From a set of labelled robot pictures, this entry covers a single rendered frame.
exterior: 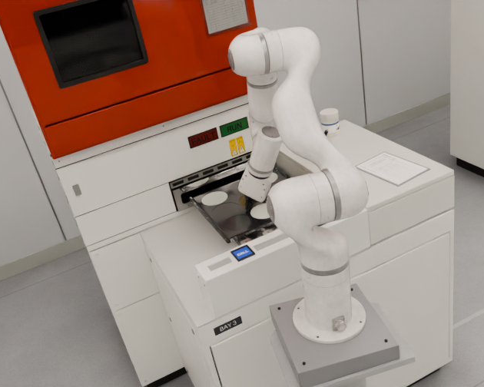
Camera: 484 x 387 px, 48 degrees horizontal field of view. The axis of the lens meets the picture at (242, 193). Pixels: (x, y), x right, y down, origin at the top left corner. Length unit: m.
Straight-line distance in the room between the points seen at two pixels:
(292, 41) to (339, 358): 0.77
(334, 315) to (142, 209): 0.96
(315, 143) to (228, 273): 0.50
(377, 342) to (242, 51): 0.78
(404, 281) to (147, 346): 1.11
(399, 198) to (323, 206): 0.61
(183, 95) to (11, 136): 1.72
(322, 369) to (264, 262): 0.38
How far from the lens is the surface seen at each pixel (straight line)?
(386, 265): 1.88
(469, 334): 2.68
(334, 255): 1.29
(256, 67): 1.35
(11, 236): 3.70
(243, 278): 1.58
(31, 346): 3.18
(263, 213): 1.88
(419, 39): 4.54
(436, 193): 1.89
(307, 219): 1.21
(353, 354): 1.39
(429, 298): 2.12
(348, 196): 1.23
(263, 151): 1.71
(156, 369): 2.52
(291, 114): 1.28
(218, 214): 1.93
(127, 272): 2.19
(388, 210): 1.78
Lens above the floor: 1.89
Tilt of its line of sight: 29 degrees down
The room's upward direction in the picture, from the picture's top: 12 degrees counter-clockwise
